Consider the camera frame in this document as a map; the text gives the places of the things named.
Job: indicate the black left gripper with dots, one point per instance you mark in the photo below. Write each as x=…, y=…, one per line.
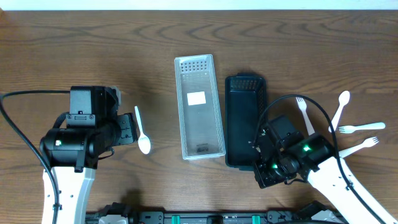
x=127, y=128

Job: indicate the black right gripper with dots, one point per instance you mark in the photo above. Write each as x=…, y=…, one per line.
x=264, y=177

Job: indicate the white plastic spoon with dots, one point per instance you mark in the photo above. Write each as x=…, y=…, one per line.
x=143, y=141

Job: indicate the pink-white plastic fork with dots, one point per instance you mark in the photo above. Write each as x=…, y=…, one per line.
x=303, y=108

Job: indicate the clear plastic basket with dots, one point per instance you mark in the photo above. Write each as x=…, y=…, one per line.
x=201, y=127

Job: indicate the black plastic basket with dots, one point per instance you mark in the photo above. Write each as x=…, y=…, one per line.
x=245, y=100

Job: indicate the light green plastic fork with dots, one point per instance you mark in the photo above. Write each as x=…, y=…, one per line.
x=352, y=129

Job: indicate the pink plastic spoon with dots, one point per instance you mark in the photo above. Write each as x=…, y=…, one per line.
x=343, y=99

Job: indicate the white plastic fork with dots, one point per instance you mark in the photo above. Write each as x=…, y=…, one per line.
x=369, y=142

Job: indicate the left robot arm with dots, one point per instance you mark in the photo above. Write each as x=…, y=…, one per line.
x=73, y=155

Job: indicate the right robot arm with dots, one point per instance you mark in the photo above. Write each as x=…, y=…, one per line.
x=330, y=175

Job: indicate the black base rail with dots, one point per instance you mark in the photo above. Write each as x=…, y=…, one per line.
x=314, y=212

